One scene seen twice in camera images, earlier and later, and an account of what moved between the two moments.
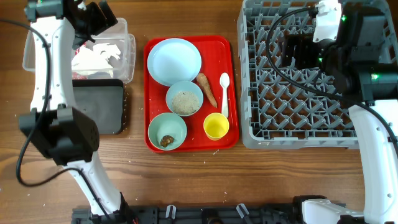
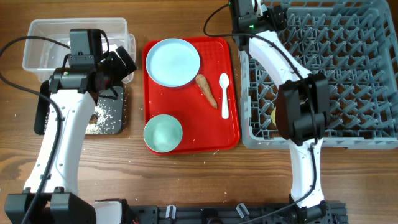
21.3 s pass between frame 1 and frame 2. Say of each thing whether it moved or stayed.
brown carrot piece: stayed
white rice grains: moved
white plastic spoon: stayed
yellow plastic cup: moved
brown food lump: moved
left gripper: moved
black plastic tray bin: stayed
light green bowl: moved
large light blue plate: stayed
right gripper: moved
